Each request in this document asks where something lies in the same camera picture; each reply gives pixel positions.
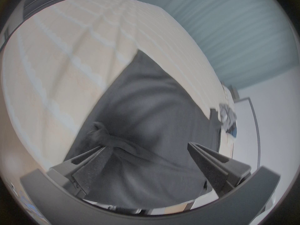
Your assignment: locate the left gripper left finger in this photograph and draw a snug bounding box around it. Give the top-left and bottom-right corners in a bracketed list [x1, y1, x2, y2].
[48, 145, 113, 197]

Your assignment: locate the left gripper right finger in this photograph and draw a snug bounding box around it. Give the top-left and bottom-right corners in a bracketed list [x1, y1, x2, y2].
[187, 142, 252, 199]

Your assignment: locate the black sleeveless top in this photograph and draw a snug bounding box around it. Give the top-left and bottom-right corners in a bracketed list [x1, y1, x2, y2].
[64, 49, 223, 211]

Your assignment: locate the bed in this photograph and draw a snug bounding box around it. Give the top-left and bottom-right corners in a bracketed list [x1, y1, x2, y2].
[0, 0, 261, 211]

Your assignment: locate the grey garment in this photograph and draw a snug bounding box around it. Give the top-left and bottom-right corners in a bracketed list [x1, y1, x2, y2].
[219, 103, 237, 133]

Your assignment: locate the white printed pillow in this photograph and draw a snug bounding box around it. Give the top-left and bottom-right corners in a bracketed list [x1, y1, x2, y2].
[221, 85, 235, 108]

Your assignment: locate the grey bedside table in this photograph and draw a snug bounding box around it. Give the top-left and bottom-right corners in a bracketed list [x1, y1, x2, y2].
[226, 85, 239, 98]

